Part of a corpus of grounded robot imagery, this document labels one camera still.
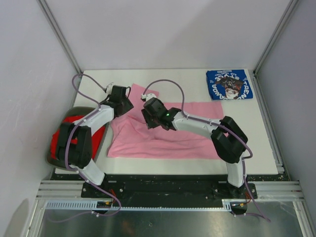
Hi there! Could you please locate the aluminium frame post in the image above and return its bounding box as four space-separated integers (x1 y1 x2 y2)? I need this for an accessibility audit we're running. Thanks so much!
253 0 301 75
36 0 83 73

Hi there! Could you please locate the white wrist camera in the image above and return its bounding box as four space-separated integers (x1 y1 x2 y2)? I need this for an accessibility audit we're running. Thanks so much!
105 82 114 94
141 93 157 102

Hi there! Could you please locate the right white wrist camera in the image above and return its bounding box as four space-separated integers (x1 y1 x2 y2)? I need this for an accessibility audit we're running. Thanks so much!
141 93 157 102

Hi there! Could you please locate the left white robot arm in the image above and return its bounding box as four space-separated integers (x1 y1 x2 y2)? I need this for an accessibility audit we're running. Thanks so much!
55 83 134 198

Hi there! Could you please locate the folded blue printed t shirt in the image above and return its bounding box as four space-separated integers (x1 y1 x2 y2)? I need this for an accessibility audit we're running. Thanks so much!
206 69 253 101

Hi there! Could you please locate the white slotted cable duct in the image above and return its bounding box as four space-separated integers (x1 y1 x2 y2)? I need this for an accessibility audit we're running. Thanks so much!
45 200 245 212

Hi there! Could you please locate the red t shirt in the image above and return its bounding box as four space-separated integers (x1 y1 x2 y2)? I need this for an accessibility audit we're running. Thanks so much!
48 115 106 159

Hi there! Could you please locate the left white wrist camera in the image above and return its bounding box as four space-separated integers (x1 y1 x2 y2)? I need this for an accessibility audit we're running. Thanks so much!
105 82 114 94

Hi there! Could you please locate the left aluminium frame post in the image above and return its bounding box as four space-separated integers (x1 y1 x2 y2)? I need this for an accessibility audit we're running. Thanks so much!
36 0 83 73

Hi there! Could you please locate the right aluminium frame post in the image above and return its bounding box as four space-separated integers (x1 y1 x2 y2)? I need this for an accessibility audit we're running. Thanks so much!
253 0 301 75

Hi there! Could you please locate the pink t shirt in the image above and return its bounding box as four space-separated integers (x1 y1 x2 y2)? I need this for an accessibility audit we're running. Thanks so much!
108 84 219 159

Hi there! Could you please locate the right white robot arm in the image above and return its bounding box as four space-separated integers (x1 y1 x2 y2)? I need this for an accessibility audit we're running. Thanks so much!
141 94 248 198

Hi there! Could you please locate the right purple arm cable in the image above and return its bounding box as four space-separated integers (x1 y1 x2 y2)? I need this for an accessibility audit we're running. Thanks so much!
143 79 254 178

